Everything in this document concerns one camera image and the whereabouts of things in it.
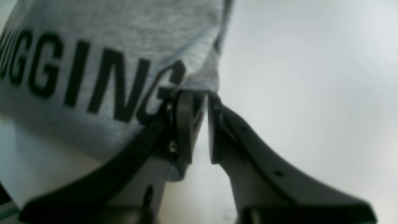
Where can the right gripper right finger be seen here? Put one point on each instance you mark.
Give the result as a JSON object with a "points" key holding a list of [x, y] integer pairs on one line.
{"points": [[266, 188]]}

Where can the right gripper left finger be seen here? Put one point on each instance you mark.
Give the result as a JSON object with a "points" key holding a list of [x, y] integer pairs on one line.
{"points": [[128, 189]]}

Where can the light grey printed T-shirt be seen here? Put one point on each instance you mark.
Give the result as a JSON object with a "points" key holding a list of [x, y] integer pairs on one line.
{"points": [[80, 78]]}

